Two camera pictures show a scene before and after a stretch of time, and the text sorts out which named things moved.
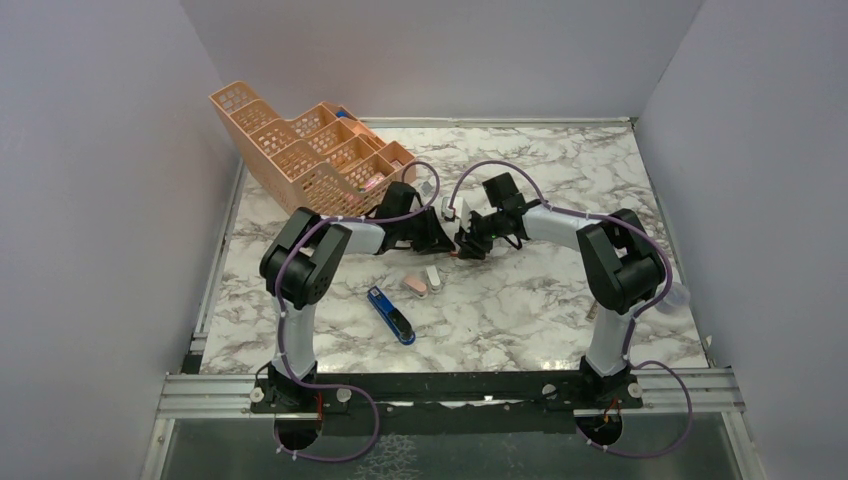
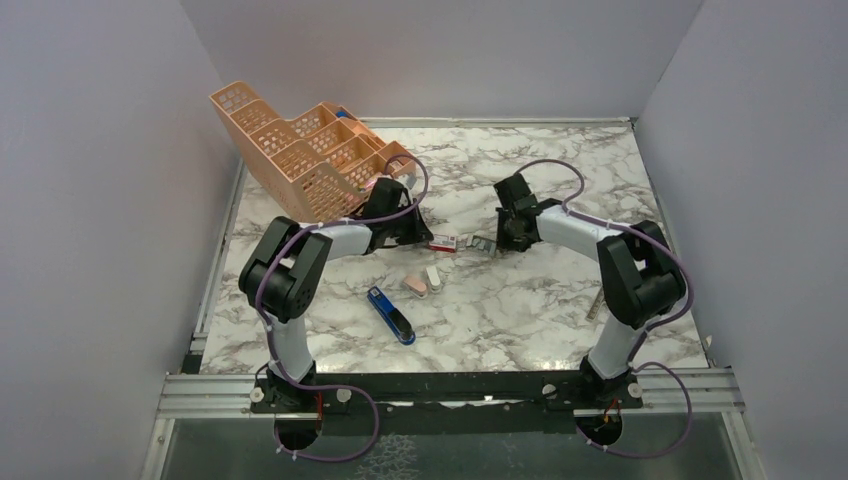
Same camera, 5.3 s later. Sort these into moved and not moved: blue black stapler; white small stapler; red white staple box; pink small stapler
Moved: red white staple box
Not moved: white small stapler; blue black stapler; pink small stapler
